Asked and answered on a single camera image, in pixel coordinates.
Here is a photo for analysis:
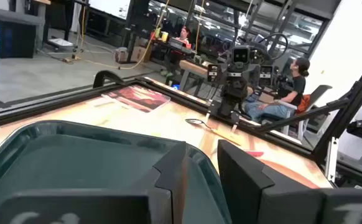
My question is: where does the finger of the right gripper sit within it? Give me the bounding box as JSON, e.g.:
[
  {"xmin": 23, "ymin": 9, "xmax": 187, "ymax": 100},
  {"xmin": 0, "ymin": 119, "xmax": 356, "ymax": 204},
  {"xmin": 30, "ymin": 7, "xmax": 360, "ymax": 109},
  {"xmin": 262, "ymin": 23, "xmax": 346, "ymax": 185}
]
[
  {"xmin": 207, "ymin": 63, "xmax": 221, "ymax": 84},
  {"xmin": 258, "ymin": 64, "xmax": 274, "ymax": 88}
]

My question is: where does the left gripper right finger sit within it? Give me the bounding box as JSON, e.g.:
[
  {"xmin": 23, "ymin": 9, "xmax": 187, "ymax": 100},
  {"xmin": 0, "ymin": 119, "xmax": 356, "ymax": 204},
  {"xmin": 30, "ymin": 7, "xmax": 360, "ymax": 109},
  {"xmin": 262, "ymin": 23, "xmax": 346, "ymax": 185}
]
[{"xmin": 217, "ymin": 139, "xmax": 362, "ymax": 224}]

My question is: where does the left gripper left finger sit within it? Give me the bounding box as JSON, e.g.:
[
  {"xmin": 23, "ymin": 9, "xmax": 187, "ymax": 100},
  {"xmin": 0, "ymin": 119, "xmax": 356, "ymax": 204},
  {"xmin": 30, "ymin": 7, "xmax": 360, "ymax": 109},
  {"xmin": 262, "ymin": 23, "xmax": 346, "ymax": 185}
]
[{"xmin": 0, "ymin": 141, "xmax": 190, "ymax": 224}]

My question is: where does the dark green plastic tray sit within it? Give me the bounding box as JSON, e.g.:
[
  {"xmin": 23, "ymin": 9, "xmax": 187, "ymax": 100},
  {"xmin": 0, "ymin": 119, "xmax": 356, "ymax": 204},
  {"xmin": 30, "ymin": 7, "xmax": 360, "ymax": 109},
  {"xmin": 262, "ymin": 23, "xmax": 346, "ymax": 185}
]
[{"xmin": 0, "ymin": 120, "xmax": 233, "ymax": 224}]

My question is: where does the wooden bench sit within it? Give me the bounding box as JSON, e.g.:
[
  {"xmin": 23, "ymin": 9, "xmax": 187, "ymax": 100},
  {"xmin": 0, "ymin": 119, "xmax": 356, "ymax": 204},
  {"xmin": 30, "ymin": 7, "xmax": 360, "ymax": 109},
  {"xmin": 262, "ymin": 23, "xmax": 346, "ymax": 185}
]
[{"xmin": 179, "ymin": 59, "xmax": 209, "ymax": 91}]

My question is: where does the seated person in profile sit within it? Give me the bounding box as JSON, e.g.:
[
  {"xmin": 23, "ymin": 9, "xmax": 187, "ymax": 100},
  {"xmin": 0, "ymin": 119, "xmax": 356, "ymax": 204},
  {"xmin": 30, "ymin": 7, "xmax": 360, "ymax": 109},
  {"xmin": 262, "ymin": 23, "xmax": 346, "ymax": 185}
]
[{"xmin": 244, "ymin": 57, "xmax": 311, "ymax": 123}]

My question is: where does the black desk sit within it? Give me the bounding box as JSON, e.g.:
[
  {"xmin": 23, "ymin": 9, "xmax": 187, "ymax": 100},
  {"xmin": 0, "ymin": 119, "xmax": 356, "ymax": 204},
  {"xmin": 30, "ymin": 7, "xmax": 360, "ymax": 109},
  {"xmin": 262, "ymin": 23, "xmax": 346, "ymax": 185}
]
[{"xmin": 151, "ymin": 37, "xmax": 198, "ymax": 65}]

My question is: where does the orange cloth on chair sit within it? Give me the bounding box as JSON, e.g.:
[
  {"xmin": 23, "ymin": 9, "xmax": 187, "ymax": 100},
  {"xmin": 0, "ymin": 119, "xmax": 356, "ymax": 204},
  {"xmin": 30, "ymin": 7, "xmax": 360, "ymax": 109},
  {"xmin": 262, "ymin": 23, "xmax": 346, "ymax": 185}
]
[{"xmin": 295, "ymin": 94, "xmax": 312, "ymax": 114}]

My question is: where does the person behind black desk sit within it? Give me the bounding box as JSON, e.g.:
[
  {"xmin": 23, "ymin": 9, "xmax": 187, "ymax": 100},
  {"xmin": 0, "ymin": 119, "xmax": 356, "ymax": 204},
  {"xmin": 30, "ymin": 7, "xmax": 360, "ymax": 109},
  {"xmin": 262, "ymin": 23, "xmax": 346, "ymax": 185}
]
[{"xmin": 175, "ymin": 26, "xmax": 192, "ymax": 48}]

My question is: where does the grey chair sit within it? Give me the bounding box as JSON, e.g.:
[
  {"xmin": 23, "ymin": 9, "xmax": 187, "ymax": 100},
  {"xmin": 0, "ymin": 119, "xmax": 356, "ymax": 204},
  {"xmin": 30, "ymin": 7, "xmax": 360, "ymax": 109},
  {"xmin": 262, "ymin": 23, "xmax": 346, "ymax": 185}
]
[{"xmin": 279, "ymin": 84, "xmax": 333, "ymax": 141}]

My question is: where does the cardboard box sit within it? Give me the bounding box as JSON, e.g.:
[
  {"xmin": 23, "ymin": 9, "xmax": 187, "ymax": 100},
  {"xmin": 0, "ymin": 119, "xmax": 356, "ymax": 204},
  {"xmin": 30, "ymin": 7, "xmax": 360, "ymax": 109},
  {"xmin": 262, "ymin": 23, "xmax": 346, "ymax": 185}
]
[{"xmin": 130, "ymin": 45, "xmax": 152, "ymax": 63}]

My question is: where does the reddish printed sheet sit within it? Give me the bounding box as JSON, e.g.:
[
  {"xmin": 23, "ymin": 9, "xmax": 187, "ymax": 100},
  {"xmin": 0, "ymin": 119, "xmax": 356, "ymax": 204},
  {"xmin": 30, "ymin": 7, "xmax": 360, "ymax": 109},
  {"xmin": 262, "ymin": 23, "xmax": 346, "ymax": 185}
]
[{"xmin": 101, "ymin": 85, "xmax": 172, "ymax": 113}]

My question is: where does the computer tower with blue fans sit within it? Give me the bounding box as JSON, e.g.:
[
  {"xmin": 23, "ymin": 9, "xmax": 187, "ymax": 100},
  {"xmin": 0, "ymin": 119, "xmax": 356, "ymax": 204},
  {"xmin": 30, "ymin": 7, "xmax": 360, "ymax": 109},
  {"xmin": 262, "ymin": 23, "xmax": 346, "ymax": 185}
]
[{"xmin": 0, "ymin": 14, "xmax": 38, "ymax": 59}]

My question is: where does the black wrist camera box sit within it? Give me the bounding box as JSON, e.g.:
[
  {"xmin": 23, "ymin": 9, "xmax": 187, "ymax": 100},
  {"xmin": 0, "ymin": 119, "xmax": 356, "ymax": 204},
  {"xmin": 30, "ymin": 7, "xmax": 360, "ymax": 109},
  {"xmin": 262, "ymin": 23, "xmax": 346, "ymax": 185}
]
[{"xmin": 230, "ymin": 45, "xmax": 251, "ymax": 65}]

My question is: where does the black cable loop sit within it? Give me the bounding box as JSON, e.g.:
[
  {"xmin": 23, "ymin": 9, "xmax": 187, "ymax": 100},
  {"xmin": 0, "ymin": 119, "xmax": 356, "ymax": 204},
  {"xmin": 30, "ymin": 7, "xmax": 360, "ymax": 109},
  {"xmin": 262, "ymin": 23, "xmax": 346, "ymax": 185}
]
[{"xmin": 258, "ymin": 32, "xmax": 289, "ymax": 62}]

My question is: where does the white frame bracket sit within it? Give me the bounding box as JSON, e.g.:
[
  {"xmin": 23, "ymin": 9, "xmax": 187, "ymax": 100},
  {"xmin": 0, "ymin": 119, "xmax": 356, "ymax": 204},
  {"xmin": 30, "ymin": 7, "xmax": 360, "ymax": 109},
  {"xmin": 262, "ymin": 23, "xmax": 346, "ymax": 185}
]
[
  {"xmin": 230, "ymin": 111, "xmax": 241, "ymax": 134},
  {"xmin": 325, "ymin": 136, "xmax": 340, "ymax": 184}
]

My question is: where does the metal spoon with wooden handle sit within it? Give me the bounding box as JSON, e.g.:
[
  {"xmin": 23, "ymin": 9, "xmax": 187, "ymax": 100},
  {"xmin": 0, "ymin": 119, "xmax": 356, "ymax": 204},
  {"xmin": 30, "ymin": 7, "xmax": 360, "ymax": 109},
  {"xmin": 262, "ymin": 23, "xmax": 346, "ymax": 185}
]
[{"xmin": 185, "ymin": 118, "xmax": 243, "ymax": 147}]

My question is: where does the yellow cable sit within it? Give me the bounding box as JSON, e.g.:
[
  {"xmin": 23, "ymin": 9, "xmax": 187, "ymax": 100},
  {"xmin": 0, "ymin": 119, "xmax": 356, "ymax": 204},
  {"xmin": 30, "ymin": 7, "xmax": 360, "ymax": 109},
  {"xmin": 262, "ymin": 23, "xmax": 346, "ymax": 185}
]
[{"xmin": 64, "ymin": 0, "xmax": 171, "ymax": 71}]

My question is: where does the black curved bracket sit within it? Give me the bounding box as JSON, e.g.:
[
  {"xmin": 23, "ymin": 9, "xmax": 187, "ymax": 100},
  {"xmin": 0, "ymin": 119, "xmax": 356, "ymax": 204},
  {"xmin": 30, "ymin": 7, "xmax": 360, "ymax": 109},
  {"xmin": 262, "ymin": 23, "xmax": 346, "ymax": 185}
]
[{"xmin": 92, "ymin": 70, "xmax": 126, "ymax": 89}]

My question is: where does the black aluminium table frame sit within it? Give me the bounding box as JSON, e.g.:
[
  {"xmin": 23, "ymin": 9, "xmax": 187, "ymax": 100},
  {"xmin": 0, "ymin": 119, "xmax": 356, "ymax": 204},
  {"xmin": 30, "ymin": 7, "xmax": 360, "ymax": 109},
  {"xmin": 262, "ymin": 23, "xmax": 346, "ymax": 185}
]
[{"xmin": 0, "ymin": 49, "xmax": 362, "ymax": 189}]

